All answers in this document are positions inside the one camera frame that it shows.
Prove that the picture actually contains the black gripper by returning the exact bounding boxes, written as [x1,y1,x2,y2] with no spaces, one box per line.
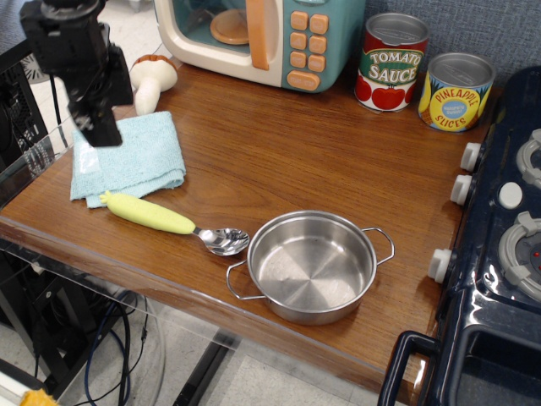
[19,1,134,147]

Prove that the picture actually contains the spoon with yellow-green handle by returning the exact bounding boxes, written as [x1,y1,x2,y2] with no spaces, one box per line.
[100,191,250,256]

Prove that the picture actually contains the toy mushroom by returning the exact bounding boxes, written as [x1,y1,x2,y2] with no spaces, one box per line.
[129,54,178,116]

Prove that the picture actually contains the light blue folded towel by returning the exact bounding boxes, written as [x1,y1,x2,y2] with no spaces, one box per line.
[70,111,186,209]

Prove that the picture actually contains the black computer case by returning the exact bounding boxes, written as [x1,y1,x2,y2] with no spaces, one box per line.
[1,54,48,172]

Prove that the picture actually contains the toy microwave oven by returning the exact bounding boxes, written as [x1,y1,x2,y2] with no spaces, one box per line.
[154,1,365,93]

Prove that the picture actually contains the stainless steel pot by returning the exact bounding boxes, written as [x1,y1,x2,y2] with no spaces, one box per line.
[243,210,383,326]

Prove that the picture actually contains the tomato sauce can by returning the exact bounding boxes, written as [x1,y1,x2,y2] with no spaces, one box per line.
[355,13,430,112]

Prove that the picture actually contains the yellow sponge corner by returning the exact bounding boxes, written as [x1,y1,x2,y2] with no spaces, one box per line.
[19,389,58,406]

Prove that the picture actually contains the pineapple slices can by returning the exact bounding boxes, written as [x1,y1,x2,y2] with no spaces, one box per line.
[418,52,496,133]

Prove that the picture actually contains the white stove knob middle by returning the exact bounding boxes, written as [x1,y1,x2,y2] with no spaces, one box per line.
[451,174,473,206]

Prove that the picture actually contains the white stove knob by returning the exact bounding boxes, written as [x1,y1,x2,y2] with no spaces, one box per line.
[428,249,452,283]
[460,142,482,173]
[451,174,473,206]

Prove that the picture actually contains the white stove knob top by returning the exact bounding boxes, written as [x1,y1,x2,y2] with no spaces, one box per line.
[460,142,482,173]

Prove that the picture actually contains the white stove knob bottom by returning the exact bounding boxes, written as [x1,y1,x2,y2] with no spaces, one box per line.
[428,249,452,283]

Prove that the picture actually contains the dark blue toy stove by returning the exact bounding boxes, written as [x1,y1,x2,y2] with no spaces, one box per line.
[379,66,540,405]

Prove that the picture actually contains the blue cable under table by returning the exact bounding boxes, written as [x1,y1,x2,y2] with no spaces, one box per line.
[83,291,133,406]

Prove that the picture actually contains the black cable under table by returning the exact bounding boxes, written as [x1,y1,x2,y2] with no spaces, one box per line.
[75,295,150,406]

